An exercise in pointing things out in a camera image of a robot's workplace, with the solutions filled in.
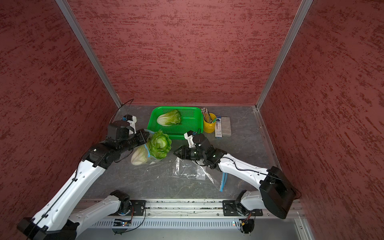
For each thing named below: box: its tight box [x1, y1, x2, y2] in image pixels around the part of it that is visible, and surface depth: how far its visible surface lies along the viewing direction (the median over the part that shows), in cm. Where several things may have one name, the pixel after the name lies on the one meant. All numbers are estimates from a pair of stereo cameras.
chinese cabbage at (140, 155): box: [131, 144, 149, 166], surface depth 86 cm
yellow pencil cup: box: [203, 112, 217, 134], surface depth 100 cm
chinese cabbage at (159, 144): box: [148, 130, 172, 159], surface depth 73 cm
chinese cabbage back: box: [156, 109, 182, 127], surface depth 105 cm
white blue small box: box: [215, 115, 222, 139], surface depth 106 cm
